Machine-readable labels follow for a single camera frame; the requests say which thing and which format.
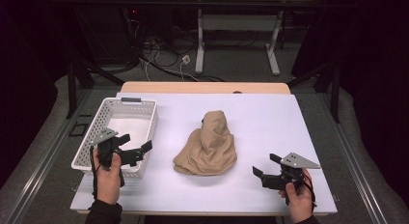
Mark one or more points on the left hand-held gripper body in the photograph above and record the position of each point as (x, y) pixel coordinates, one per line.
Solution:
(106, 146)

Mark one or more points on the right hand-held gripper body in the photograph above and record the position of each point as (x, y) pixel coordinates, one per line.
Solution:
(279, 180)

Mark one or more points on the white perforated plastic basket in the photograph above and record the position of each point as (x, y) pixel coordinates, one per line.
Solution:
(96, 127)

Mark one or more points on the beige cloth garment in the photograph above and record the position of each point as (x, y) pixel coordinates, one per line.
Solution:
(209, 146)

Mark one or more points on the person's right hand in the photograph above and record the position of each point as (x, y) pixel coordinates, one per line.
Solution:
(300, 204)

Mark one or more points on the person's left hand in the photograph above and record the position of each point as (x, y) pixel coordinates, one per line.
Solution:
(107, 185)

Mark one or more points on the white table cover sheet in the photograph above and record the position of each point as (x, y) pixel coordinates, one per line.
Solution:
(267, 121)

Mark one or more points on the black metal stand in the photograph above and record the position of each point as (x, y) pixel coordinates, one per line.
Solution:
(336, 95)
(71, 89)

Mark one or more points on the white power adapter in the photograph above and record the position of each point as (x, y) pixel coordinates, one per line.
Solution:
(185, 59)

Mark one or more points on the dark curtain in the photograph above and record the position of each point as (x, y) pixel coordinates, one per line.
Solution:
(379, 89)
(19, 89)

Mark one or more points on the dark cabinet with red light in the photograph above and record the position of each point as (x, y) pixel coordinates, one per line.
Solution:
(109, 31)

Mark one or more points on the white-legged background desk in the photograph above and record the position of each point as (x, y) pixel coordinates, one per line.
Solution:
(200, 40)

